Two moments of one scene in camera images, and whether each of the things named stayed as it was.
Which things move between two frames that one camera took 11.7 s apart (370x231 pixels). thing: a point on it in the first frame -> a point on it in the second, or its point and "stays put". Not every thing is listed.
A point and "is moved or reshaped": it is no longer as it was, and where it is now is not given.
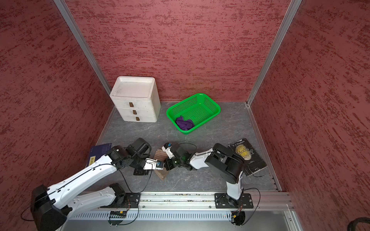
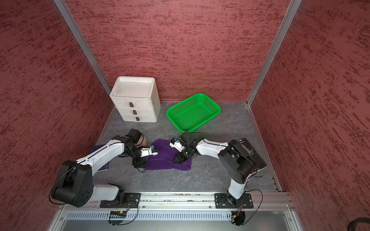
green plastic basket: (199, 108) stays put
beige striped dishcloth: (160, 155) is moved or reshaped
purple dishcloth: (185, 125) is moved or reshaped
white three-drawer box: (137, 98) stays put
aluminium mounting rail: (266, 201) stays put
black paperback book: (252, 162) stays put
